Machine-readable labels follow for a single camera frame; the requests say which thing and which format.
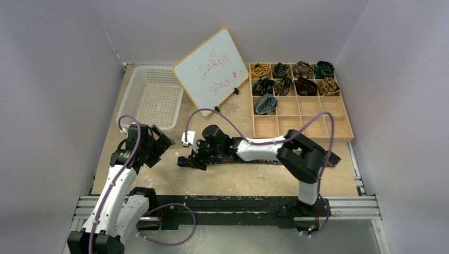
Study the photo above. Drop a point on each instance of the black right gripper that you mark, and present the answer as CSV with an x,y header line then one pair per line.
x,y
198,154

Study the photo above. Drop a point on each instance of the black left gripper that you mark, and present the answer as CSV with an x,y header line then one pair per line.
x,y
161,144

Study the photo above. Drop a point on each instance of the navy floral patterned tie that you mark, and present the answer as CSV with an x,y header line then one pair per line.
x,y
185,161

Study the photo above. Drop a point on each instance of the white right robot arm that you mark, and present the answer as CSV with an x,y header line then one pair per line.
x,y
301,156

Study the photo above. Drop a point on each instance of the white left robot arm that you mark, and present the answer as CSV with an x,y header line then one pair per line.
x,y
118,209

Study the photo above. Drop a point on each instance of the white plastic basket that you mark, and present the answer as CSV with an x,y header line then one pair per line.
x,y
153,96

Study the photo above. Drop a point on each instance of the grey rolled tie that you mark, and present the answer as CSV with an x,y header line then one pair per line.
x,y
266,104

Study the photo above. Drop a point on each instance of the black gold rolled tie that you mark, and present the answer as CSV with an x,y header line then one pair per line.
x,y
263,86

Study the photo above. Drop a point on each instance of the yellow rolled tie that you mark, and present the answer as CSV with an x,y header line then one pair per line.
x,y
259,70

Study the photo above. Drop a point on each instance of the dark olive rolled tie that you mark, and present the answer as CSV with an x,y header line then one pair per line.
x,y
282,86

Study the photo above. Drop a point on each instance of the wooden compartment tray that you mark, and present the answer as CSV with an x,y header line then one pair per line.
x,y
294,111

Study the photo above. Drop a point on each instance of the dark maroon rolled tie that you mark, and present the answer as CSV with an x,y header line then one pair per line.
x,y
306,87

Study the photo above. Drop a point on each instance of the brown patterned rolled tie top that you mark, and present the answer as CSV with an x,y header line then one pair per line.
x,y
303,69

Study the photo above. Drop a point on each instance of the orange brown rolled tie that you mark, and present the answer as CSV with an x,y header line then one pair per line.
x,y
328,87

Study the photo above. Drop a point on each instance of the teal dark rolled tie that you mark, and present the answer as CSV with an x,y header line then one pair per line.
x,y
324,69

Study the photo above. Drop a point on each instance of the white board with yellow frame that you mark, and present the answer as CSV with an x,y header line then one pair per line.
x,y
212,71

